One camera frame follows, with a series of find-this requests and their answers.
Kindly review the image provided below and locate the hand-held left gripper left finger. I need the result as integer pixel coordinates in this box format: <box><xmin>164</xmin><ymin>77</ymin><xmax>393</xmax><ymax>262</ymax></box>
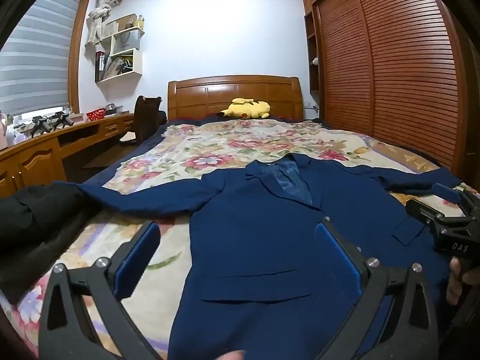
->
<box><xmin>37</xmin><ymin>221</ymin><xmax>169</xmax><ymax>360</ymax></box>

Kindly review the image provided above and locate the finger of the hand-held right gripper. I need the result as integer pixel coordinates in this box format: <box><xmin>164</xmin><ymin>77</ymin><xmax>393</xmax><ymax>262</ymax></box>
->
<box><xmin>406</xmin><ymin>198</ymin><xmax>464</xmax><ymax>233</ymax></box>
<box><xmin>431</xmin><ymin>183</ymin><xmax>473</xmax><ymax>214</ymax></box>

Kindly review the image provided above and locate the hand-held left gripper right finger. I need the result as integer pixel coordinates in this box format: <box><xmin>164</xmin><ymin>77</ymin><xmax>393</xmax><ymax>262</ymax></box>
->
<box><xmin>314</xmin><ymin>217</ymin><xmax>440</xmax><ymax>360</ymax></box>

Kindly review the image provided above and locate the navy blue suit jacket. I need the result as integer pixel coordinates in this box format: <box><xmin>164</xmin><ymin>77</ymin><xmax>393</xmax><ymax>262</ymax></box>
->
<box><xmin>52</xmin><ymin>153</ymin><xmax>464</xmax><ymax>360</ymax></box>

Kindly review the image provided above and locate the person's right hand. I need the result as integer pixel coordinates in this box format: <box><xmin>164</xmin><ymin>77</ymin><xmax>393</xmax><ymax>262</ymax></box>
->
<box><xmin>446</xmin><ymin>257</ymin><xmax>469</xmax><ymax>307</ymax></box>

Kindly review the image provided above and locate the black garment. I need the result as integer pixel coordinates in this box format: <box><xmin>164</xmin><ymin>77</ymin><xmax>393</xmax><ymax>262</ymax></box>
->
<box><xmin>0</xmin><ymin>184</ymin><xmax>102</xmax><ymax>304</ymax></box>

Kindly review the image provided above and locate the floral blanket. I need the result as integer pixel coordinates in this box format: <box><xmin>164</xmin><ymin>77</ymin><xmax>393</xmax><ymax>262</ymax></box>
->
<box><xmin>0</xmin><ymin>118</ymin><xmax>466</xmax><ymax>360</ymax></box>

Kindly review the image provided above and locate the wooden louvered wardrobe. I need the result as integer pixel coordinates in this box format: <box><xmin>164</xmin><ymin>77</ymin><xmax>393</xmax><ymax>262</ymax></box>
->
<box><xmin>300</xmin><ymin>0</ymin><xmax>473</xmax><ymax>181</ymax></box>

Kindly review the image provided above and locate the dark brown chair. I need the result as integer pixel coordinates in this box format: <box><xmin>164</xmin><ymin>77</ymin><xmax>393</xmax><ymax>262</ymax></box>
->
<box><xmin>119</xmin><ymin>95</ymin><xmax>167</xmax><ymax>147</ymax></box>

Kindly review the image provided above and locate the wooden desk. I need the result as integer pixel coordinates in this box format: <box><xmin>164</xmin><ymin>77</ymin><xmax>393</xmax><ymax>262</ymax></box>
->
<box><xmin>0</xmin><ymin>112</ymin><xmax>136</xmax><ymax>199</ymax></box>

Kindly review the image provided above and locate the black tripod device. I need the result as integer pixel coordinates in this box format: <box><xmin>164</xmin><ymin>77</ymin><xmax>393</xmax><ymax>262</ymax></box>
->
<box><xmin>30</xmin><ymin>116</ymin><xmax>51</xmax><ymax>137</ymax></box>
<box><xmin>50</xmin><ymin>112</ymin><xmax>72</xmax><ymax>130</ymax></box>

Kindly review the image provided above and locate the yellow plush toy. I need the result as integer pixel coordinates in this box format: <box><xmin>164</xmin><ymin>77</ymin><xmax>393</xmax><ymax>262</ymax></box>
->
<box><xmin>219</xmin><ymin>97</ymin><xmax>271</xmax><ymax>120</ymax></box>

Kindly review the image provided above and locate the wooden bed headboard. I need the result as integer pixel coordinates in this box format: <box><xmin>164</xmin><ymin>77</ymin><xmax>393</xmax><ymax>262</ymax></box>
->
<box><xmin>167</xmin><ymin>75</ymin><xmax>304</xmax><ymax>122</ymax></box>

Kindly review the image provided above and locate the row of books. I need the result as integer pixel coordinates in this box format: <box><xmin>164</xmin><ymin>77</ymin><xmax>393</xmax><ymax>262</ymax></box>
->
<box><xmin>95</xmin><ymin>50</ymin><xmax>134</xmax><ymax>81</ymax></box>

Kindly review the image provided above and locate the grey paper bag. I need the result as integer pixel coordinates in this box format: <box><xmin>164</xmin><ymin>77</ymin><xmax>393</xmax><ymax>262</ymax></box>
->
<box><xmin>118</xmin><ymin>30</ymin><xmax>141</xmax><ymax>51</ymax></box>

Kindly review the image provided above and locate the striped window blind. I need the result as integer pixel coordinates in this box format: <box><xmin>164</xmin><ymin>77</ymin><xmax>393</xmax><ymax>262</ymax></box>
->
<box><xmin>0</xmin><ymin>0</ymin><xmax>85</xmax><ymax>117</ymax></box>

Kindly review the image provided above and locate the cardboard box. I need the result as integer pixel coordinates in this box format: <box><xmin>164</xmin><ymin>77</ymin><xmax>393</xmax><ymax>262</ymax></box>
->
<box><xmin>107</xmin><ymin>14</ymin><xmax>137</xmax><ymax>32</ymax></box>

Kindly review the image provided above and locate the white hanging ornament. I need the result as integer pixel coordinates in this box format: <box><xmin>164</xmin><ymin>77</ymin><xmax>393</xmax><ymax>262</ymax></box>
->
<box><xmin>85</xmin><ymin>0</ymin><xmax>122</xmax><ymax>46</ymax></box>

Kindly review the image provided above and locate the white wall shelf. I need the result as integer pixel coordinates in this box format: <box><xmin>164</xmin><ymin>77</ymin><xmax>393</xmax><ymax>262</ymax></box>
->
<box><xmin>94</xmin><ymin>13</ymin><xmax>145</xmax><ymax>83</ymax></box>

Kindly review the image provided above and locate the wooden window frame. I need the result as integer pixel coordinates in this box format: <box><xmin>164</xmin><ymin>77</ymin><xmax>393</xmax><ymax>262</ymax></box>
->
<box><xmin>67</xmin><ymin>0</ymin><xmax>93</xmax><ymax>115</ymax></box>

